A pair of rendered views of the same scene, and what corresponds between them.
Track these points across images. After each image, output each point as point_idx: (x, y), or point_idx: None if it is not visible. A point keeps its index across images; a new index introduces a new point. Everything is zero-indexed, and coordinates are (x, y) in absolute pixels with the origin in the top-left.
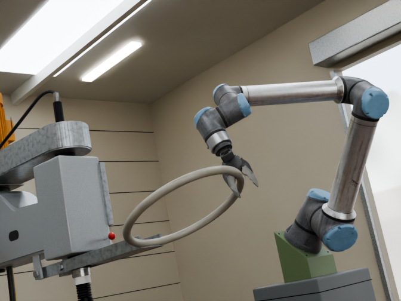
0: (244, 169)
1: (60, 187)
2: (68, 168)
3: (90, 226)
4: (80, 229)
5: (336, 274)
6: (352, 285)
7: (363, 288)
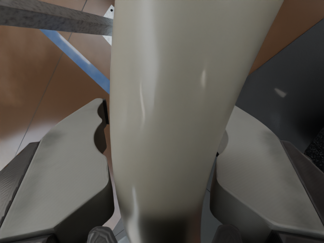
0: (63, 193)
1: None
2: None
3: None
4: None
5: (124, 236)
6: (119, 232)
7: (114, 234)
